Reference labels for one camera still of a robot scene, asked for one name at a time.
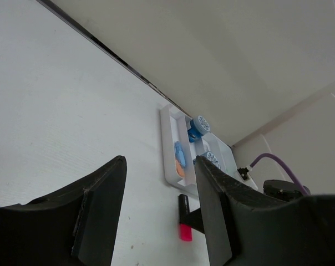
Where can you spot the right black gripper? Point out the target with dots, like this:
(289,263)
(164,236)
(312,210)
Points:
(282,191)

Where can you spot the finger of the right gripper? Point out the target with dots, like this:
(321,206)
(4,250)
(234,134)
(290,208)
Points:
(193,219)

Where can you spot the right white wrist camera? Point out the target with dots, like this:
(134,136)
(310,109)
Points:
(244,174)

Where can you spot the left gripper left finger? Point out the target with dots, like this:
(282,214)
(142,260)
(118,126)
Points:
(74,225)

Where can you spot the pink highlighter marker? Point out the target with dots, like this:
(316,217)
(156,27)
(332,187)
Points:
(185,231)

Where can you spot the white plastic organizer tray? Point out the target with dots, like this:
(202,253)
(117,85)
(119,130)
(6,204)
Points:
(174,126)

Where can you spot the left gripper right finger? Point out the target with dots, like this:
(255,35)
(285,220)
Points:
(245,227)

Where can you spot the blue correction tape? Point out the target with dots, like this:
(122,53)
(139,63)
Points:
(179,154)

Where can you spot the orange correction tape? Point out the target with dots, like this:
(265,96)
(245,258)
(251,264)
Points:
(179,169)

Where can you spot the blue putty jar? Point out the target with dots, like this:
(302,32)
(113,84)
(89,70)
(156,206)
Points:
(198,128)
(212,158)

